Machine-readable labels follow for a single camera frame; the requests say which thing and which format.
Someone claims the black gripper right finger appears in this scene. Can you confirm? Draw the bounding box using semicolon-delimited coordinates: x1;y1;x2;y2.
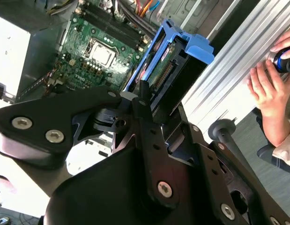
165;104;290;225

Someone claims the person left hand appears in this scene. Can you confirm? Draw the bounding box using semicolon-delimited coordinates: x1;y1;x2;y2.
248;60;290;118

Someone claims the person right hand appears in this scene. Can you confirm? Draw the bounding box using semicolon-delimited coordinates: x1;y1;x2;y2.
270;30;290;60

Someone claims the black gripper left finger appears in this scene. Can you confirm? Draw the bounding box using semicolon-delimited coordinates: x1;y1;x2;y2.
0;79;180;210

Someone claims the hard disk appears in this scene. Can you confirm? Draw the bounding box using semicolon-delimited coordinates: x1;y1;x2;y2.
122;18;216;118

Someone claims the black tool blue ring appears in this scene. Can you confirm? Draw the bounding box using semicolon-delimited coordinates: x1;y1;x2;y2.
268;46;290;74

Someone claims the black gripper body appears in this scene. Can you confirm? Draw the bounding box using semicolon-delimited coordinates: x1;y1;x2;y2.
43;140;253;225

